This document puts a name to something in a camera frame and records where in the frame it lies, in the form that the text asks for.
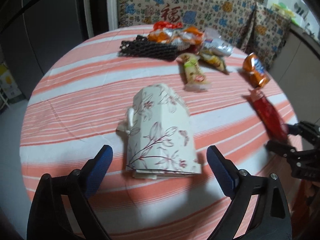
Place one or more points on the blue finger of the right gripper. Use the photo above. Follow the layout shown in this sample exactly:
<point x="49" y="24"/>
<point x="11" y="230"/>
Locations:
<point x="281" y="149"/>
<point x="305" y="129"/>

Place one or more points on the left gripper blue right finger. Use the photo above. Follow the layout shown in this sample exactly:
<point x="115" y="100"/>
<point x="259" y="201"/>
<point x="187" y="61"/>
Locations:
<point x="224" y="171"/>

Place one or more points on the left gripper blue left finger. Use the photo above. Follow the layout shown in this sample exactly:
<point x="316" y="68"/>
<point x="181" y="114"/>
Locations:
<point x="96" y="169"/>

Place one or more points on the red snack wrapper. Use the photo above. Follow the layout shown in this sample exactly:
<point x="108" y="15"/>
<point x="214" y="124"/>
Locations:
<point x="276" y="128"/>

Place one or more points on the orange Fanta snack bag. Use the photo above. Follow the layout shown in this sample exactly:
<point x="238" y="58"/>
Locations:
<point x="255" y="70"/>

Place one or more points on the yellow green bread wrapper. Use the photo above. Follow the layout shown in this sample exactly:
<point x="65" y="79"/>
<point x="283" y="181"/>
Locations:
<point x="196" y="80"/>

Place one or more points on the gold foil wrapper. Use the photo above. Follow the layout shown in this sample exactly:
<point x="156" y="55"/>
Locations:
<point x="217" y="62"/>

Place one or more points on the black foam net sleeve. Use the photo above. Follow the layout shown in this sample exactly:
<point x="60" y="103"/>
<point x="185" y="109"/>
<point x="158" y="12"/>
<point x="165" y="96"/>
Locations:
<point x="142" y="47"/>

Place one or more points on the silver white snack wrapper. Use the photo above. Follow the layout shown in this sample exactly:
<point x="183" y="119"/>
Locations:
<point x="215" y="44"/>

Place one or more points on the orange white plastic bag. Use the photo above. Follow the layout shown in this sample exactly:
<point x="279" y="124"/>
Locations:
<point x="181" y="38"/>

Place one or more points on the red plastic bag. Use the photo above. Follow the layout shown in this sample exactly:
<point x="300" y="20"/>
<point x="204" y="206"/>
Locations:
<point x="165" y="24"/>

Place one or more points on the white kitchen cabinets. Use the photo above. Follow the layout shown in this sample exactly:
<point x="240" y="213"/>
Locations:
<point x="296" y="70"/>

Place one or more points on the striped orange white tablecloth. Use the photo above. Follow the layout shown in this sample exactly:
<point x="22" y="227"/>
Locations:
<point x="159" y="184"/>

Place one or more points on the patterned fu character blanket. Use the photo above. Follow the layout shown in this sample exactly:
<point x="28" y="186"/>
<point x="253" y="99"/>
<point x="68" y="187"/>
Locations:
<point x="245" y="24"/>

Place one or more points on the yellow cardboard box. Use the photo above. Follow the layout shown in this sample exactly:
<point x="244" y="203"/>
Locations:
<point x="8" y="83"/>

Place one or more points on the yellow green cups set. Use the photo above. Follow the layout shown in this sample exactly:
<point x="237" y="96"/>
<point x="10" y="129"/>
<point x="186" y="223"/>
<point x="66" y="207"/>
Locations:
<point x="282" y="10"/>

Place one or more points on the dark grey refrigerator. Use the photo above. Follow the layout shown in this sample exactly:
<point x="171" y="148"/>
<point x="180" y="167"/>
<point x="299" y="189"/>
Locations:
<point x="37" y="33"/>

